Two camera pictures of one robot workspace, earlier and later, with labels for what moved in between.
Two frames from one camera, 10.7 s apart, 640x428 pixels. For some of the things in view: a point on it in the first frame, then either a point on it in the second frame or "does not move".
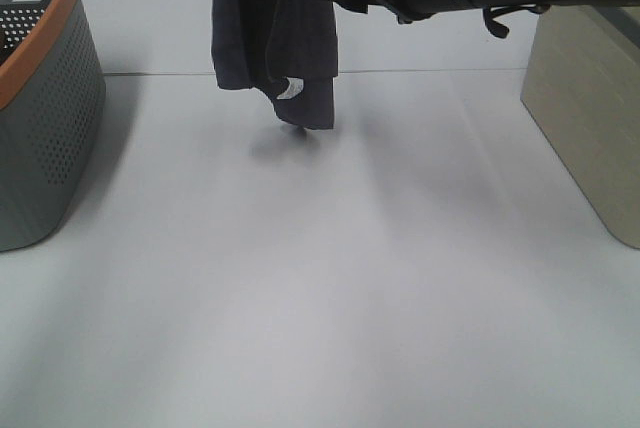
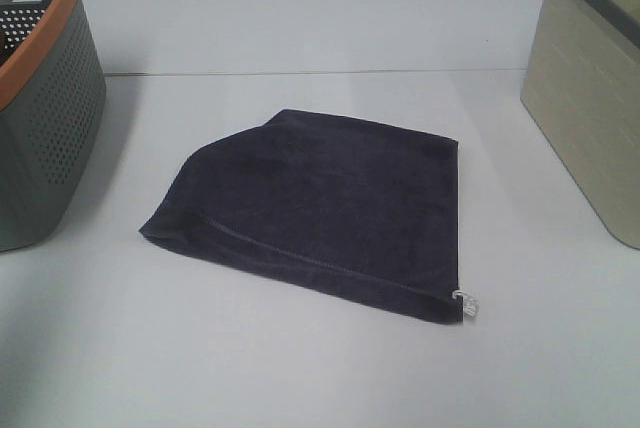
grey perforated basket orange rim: [52, 93] does not move
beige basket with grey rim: [583, 92] does not move
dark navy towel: [266, 30] to [363, 209]
